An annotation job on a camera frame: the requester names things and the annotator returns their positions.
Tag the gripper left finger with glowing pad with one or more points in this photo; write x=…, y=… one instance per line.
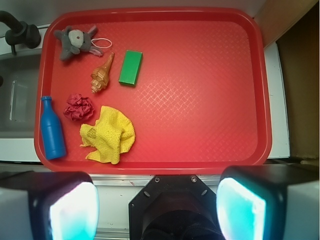
x=48, y=206

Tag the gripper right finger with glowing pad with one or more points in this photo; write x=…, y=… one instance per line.
x=269, y=202

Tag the gray plush animal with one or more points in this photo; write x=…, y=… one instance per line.
x=75, y=41

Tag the blue plastic bottle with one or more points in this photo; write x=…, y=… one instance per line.
x=51, y=131

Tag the yellow knitted cloth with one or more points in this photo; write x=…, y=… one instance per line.
x=112, y=135

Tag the crumpled red paper ball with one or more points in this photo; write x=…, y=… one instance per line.
x=78, y=108

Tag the gray sink basin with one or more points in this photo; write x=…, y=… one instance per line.
x=18, y=93

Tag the golden spiral seashell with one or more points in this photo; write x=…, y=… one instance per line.
x=100, y=76

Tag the red plastic tray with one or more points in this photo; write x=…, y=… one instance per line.
x=200, y=102

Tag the green rectangular block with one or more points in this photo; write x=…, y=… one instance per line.
x=130, y=68

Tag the black sink faucet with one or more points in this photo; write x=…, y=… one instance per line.
x=20, y=32

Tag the brown cardboard box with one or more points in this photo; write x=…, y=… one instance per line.
x=299, y=57

